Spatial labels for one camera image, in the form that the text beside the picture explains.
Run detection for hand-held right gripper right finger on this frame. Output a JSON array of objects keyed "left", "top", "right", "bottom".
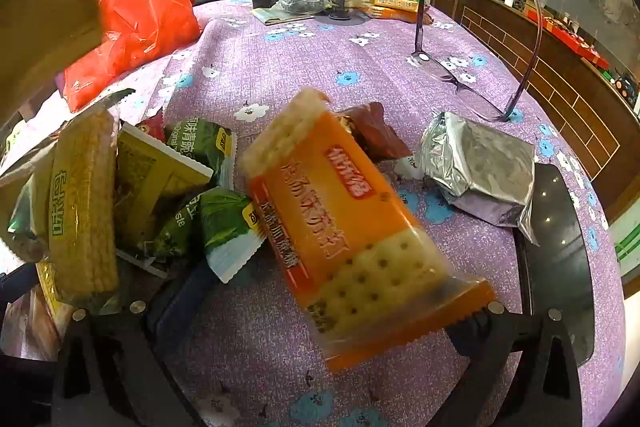
[{"left": 445, "top": 301, "right": 584, "bottom": 427}]

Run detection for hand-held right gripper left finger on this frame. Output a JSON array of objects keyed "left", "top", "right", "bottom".
[{"left": 50, "top": 259, "right": 228, "bottom": 427}]

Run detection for green pea snack packet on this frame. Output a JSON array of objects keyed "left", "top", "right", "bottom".
[
  {"left": 199, "top": 187, "right": 268, "bottom": 284},
  {"left": 162, "top": 119, "right": 237, "bottom": 188},
  {"left": 142, "top": 199, "right": 203, "bottom": 260}
]

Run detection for yellow corn packet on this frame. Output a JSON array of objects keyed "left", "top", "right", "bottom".
[{"left": 47, "top": 89, "right": 137, "bottom": 308}]

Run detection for green yellow snack packet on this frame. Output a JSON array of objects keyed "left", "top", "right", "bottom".
[{"left": 115, "top": 122, "right": 215, "bottom": 279}]

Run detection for silver foil packet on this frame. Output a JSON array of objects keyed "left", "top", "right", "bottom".
[{"left": 415, "top": 111, "right": 540, "bottom": 245}]

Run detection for orange cracker packet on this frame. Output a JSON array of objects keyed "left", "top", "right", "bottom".
[{"left": 239, "top": 88, "right": 497, "bottom": 374}]

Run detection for red snack packet gold logo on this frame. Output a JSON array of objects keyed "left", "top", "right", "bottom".
[{"left": 134, "top": 109, "right": 167, "bottom": 144}]

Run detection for dark red foil snack packet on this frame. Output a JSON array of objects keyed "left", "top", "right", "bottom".
[{"left": 334, "top": 102, "right": 413, "bottom": 162}]

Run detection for eyeglasses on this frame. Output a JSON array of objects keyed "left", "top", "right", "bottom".
[{"left": 410, "top": 0, "right": 543, "bottom": 124}]

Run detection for wooden sideboard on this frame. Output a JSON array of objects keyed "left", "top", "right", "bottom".
[{"left": 450, "top": 0, "right": 640, "bottom": 228}]

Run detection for purple floral tablecloth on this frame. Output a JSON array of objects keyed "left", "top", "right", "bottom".
[{"left": 0, "top": 0, "right": 628, "bottom": 427}]

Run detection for orange plastic bag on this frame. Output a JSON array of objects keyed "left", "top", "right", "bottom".
[{"left": 59, "top": 0, "right": 203, "bottom": 114}]

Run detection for printed booklet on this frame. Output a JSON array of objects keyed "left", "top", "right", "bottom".
[{"left": 251, "top": 4, "right": 301, "bottom": 26}]

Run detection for clear bag dark contents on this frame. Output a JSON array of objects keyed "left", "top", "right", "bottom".
[{"left": 277, "top": 0, "right": 328, "bottom": 16}]

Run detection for stack of orange green packets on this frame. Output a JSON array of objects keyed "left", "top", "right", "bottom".
[{"left": 357, "top": 0, "right": 426, "bottom": 24}]

